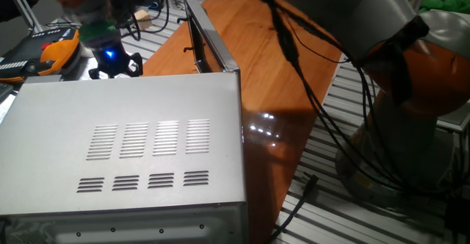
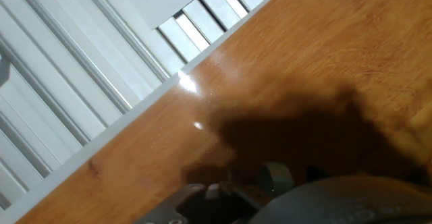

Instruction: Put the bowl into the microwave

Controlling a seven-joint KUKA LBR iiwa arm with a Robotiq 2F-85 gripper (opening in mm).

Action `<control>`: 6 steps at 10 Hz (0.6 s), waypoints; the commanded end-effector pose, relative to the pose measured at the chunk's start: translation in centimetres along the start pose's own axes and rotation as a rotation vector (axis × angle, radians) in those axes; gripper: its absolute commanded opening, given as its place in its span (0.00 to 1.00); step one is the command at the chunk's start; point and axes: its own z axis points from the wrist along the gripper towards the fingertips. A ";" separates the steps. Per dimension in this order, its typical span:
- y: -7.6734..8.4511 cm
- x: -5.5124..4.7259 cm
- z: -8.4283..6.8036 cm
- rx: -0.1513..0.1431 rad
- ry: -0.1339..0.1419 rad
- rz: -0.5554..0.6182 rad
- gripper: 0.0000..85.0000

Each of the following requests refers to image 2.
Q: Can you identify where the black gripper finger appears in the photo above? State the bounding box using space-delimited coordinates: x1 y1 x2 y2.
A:
134 181 269 224

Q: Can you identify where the glossy wooden board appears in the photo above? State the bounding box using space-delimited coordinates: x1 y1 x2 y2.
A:
15 0 432 224

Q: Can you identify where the blank grey sheet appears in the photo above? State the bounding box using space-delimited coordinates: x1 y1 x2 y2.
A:
119 0 217 30

